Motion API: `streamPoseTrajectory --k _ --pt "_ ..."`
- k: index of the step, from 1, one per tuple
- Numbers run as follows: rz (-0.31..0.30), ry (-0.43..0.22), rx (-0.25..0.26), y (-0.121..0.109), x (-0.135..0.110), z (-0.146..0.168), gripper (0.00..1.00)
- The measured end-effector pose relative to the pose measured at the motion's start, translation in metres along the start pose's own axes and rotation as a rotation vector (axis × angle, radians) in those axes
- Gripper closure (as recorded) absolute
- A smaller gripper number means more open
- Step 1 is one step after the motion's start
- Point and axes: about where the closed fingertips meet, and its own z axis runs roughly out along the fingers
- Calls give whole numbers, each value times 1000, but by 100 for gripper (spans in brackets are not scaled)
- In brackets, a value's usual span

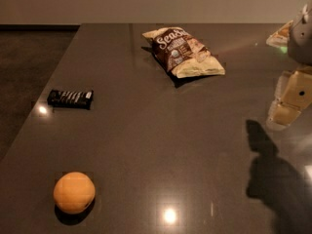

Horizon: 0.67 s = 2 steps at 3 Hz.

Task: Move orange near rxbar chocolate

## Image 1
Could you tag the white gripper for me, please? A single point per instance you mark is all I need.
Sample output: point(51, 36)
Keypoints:
point(301, 42)

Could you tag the orange fruit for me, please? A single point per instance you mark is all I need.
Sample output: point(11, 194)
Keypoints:
point(74, 193)

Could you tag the black rxbar chocolate bar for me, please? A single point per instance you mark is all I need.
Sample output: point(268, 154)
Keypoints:
point(69, 99)

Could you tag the brown and cream chip bag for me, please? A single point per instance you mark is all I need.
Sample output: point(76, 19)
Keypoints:
point(181, 54)

